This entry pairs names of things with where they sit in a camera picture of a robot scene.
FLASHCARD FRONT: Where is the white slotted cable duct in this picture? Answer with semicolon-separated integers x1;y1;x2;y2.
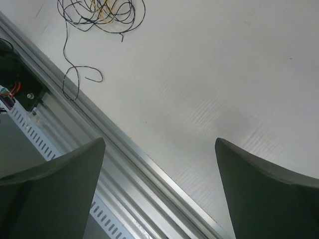
0;104;132;239

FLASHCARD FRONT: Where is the aluminium mounting rail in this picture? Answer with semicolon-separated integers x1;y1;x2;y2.
0;15;229;239

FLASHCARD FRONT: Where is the thin wire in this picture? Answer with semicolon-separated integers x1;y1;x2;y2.
62;22;103;102

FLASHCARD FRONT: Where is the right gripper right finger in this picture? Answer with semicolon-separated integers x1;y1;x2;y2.
215;138;319;239

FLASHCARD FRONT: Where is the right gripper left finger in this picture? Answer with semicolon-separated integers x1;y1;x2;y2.
0;138;105;239

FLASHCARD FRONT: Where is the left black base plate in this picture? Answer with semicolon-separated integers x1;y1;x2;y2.
0;38;47;112

